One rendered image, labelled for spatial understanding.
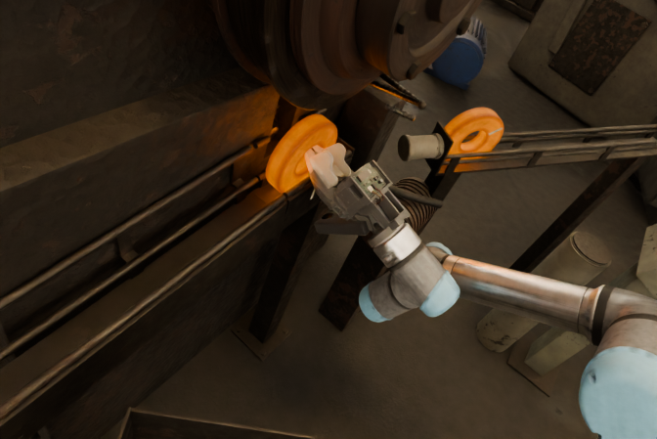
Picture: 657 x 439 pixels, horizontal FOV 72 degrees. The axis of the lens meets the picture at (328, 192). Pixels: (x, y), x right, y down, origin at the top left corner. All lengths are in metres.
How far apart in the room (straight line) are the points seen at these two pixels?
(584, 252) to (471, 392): 0.56
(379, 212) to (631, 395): 0.40
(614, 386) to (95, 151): 0.66
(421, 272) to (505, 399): 0.96
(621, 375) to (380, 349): 0.95
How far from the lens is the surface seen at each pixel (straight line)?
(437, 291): 0.77
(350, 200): 0.75
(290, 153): 0.74
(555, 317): 0.84
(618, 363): 0.68
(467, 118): 1.07
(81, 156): 0.56
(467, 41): 2.78
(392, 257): 0.76
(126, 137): 0.58
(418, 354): 1.56
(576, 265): 1.39
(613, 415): 0.69
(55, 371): 0.64
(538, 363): 1.74
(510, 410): 1.65
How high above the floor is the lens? 1.25
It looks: 43 degrees down
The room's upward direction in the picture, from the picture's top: 22 degrees clockwise
